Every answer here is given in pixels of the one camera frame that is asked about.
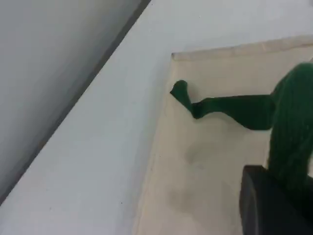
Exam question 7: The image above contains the white bag with green handles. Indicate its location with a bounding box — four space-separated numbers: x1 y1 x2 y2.
133 35 313 235

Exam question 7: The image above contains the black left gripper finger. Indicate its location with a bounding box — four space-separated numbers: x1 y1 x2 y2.
239 165 313 235

